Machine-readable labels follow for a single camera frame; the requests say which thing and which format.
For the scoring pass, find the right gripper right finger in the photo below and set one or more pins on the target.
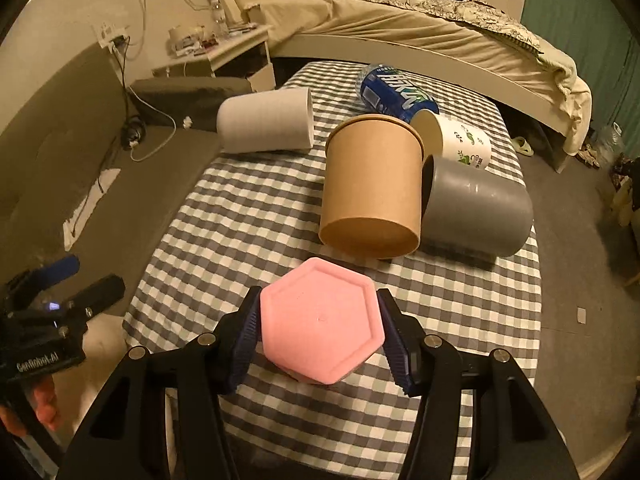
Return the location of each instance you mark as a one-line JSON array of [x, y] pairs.
[[513, 434]]

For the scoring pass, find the white nightstand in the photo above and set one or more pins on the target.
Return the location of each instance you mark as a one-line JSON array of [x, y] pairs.
[[245, 56]]

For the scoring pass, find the green slipper near bed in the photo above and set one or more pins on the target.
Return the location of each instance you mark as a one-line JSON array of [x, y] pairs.
[[522, 147]]

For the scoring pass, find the clear bottle on nightstand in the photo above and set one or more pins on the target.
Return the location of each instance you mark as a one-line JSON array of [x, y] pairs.
[[219, 19]]

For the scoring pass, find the grey plastic cup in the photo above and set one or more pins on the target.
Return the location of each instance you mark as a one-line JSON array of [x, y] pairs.
[[473, 210]]

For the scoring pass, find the large water jug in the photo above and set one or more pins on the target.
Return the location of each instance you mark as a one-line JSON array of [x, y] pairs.
[[610, 143]]

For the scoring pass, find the wall power socket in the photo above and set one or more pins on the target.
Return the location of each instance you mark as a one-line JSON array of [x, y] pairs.
[[106, 33]]

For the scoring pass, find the pink hexagonal cup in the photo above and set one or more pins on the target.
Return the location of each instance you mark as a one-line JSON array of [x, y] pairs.
[[320, 321]]

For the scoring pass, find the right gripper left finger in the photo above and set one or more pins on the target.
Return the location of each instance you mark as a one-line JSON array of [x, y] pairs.
[[123, 435]]

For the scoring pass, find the white bed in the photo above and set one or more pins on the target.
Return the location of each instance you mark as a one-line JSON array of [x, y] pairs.
[[546, 88]]

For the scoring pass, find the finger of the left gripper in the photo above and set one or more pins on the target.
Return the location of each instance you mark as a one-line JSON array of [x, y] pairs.
[[23, 289], [90, 301]]

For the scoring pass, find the white plastic cup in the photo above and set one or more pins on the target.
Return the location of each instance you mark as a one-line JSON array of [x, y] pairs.
[[277, 120]]

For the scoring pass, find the brown paper cup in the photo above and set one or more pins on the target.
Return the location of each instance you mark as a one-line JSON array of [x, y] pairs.
[[371, 200]]

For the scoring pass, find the checkered tablecloth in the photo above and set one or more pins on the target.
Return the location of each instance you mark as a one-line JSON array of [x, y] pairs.
[[248, 221]]

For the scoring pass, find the person's left hand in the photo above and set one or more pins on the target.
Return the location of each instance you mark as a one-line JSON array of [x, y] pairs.
[[45, 406]]

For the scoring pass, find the white printed paper cup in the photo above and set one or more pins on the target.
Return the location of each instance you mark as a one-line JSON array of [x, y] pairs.
[[453, 140]]

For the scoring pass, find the green curtain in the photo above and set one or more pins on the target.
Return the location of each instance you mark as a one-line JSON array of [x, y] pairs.
[[606, 53]]

